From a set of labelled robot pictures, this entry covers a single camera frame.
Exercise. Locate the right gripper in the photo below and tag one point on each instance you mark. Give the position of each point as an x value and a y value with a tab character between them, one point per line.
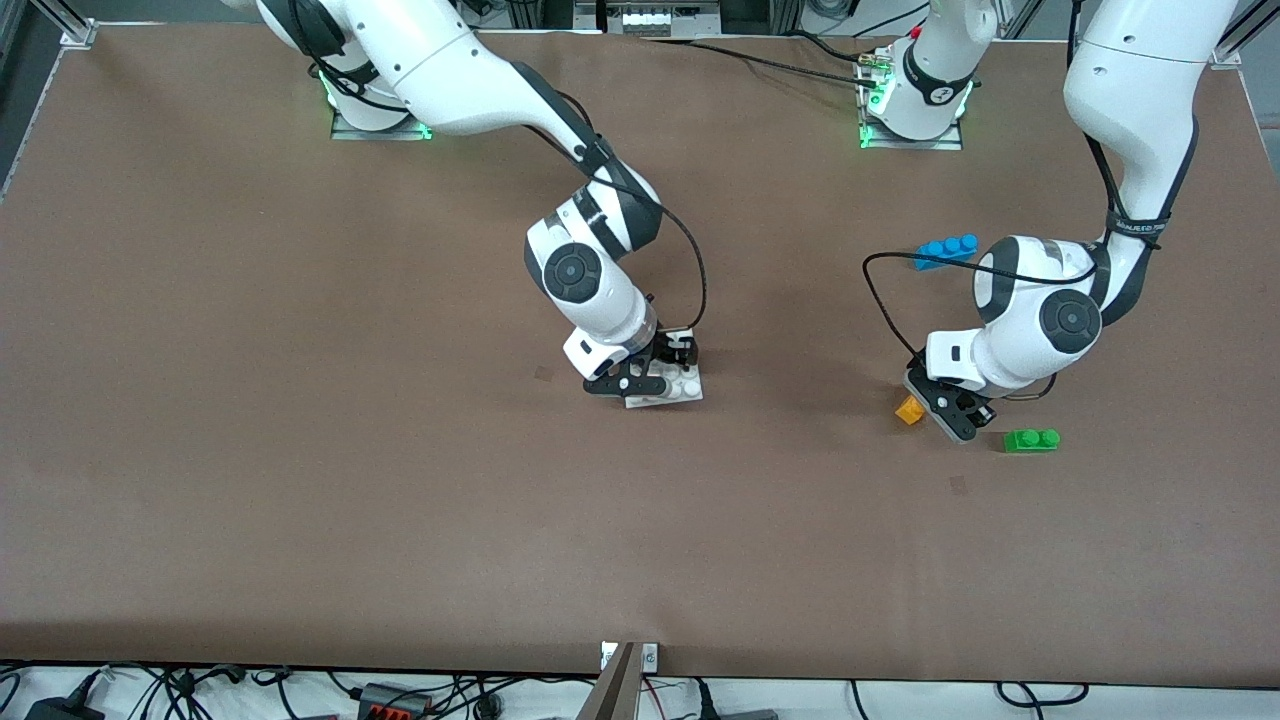
667	351

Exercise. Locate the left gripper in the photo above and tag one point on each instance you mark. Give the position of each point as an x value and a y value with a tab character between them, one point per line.
984	411

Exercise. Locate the yellow two-stud block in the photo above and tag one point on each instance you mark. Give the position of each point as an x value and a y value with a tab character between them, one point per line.
908	411

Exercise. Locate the white studded base plate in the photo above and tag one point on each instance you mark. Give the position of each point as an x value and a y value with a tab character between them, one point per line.
685	390

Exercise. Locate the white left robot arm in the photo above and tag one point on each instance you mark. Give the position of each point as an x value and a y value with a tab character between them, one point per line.
1130	80

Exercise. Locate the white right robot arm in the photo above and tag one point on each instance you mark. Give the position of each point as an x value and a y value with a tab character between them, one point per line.
450	70

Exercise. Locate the green two-stud block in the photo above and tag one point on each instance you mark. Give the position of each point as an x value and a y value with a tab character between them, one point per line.
1030	441

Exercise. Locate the blue three-stud block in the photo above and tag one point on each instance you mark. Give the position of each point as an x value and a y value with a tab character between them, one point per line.
945	254

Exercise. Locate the black power plug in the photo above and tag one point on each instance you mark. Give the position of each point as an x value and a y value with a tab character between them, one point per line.
740	715

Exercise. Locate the white power strip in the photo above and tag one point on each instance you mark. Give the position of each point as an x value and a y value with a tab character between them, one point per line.
650	20

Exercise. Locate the black adapter with orange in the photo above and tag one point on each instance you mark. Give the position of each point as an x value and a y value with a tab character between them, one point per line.
395	705

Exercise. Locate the black power adapter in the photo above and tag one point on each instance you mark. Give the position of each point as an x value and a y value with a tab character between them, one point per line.
65	710

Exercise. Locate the small metal edge bracket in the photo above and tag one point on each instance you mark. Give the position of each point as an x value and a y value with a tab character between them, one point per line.
650	657

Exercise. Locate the grey camera post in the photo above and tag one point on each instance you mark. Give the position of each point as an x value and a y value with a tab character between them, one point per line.
612	695

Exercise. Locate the aluminium frame profile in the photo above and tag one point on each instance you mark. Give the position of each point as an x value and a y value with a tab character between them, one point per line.
540	12

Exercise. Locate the metal table corner bracket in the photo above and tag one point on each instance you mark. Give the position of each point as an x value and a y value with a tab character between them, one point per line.
82	35
1222	52

